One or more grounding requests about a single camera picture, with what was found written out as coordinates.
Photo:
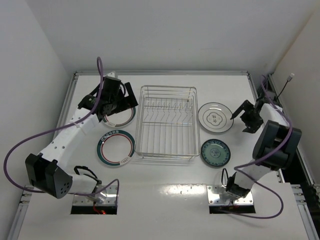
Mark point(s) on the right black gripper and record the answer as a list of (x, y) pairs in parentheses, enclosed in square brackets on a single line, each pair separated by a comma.
[(249, 116)]

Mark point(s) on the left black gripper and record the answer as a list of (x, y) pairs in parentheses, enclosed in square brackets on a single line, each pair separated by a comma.
[(122, 103)]

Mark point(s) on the white plate with dark rim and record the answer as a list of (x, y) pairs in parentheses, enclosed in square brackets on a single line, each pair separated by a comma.
[(215, 117)]

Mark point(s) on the green-rimmed white plate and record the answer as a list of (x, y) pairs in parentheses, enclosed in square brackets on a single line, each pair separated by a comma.
[(121, 119), (115, 148)]

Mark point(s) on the blue patterned green plate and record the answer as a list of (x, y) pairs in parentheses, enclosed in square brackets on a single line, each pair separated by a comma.
[(215, 153)]

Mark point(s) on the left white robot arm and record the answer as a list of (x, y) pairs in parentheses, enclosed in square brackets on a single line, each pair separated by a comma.
[(46, 170)]

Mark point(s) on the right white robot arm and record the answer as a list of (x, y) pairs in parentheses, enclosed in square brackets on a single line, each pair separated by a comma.
[(274, 149)]

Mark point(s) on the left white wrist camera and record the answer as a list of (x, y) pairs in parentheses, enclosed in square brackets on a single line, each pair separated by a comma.
[(111, 74)]

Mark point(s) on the metal wire dish rack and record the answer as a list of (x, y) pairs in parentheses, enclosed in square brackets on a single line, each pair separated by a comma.
[(167, 123)]

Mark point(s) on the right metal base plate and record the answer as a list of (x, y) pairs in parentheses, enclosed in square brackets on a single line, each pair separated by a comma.
[(217, 197)]

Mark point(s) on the metal base plate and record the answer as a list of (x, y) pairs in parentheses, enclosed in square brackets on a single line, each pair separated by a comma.
[(217, 197), (106, 198)]

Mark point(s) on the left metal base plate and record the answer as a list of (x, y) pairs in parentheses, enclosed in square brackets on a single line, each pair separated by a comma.
[(106, 198)]

